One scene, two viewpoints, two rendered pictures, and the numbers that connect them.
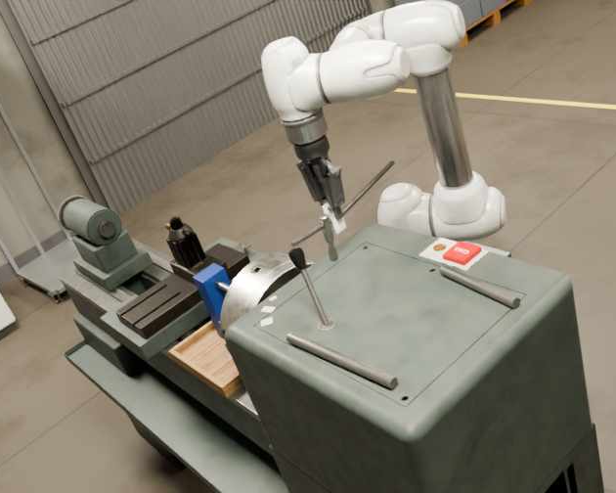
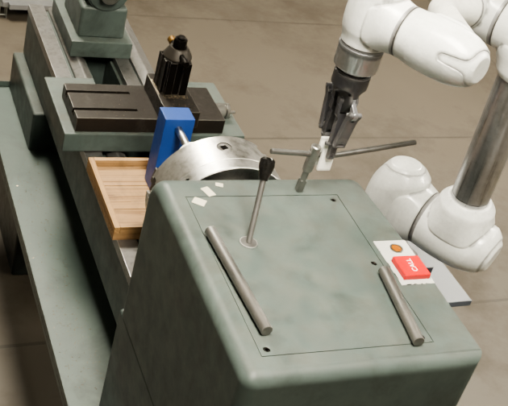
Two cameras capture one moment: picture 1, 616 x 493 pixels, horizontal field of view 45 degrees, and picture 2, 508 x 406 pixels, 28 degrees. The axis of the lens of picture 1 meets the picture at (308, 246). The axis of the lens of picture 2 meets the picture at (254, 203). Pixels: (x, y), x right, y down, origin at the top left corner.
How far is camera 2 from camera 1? 0.43 m
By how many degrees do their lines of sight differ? 5
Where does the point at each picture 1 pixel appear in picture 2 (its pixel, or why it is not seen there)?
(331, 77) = (409, 36)
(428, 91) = (501, 98)
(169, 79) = not seen: outside the picture
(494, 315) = (393, 338)
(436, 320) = (343, 307)
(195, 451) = (45, 266)
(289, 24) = not seen: outside the picture
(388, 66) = (464, 63)
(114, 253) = (100, 23)
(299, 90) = (373, 25)
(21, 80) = not seen: outside the picture
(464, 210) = (455, 230)
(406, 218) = (397, 197)
